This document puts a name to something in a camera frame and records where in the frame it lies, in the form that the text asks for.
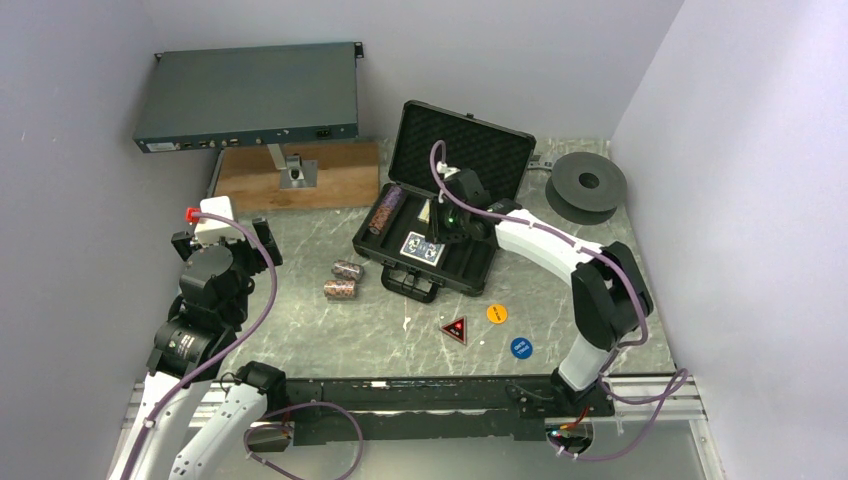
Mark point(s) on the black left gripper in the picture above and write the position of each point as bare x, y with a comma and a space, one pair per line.
245, 247

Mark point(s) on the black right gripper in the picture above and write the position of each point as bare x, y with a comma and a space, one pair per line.
436, 233

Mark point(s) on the blue patterned card deck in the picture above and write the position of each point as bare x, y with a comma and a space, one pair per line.
417, 247

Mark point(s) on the orange black chip stack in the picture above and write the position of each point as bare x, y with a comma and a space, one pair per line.
379, 220

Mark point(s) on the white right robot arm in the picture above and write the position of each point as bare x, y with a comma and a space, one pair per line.
611, 302

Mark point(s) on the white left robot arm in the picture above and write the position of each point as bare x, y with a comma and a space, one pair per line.
203, 326

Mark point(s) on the black poker set case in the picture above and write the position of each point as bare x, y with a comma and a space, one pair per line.
422, 229

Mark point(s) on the blue card deck box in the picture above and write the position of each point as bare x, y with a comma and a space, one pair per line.
424, 214

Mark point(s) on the purple chip stack in case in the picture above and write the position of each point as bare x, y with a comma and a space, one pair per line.
392, 198

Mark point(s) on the orange blue chip stack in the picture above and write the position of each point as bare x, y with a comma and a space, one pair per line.
340, 289
346, 270

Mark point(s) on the wooden board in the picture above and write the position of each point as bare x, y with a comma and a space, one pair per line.
348, 176

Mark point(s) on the red triangular dealer button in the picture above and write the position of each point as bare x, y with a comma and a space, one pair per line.
456, 330

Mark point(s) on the orange round button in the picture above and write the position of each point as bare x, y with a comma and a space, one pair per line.
497, 314

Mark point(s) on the blue big blind button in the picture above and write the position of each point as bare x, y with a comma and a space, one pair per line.
521, 348

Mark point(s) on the grey filament spool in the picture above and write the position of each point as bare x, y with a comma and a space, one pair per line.
585, 188

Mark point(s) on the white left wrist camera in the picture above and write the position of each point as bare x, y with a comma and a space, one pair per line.
212, 221

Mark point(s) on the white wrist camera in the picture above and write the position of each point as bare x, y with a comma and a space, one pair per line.
446, 171
212, 221

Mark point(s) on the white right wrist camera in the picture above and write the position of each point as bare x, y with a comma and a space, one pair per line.
446, 171

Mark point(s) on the grey metal stand bracket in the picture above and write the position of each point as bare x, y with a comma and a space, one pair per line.
295, 172

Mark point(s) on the red handled clamp tool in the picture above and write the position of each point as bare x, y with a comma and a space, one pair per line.
538, 162

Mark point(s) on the grey network switch box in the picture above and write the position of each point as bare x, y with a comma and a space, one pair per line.
248, 96

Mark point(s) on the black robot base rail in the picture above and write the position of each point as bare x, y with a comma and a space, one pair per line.
316, 411

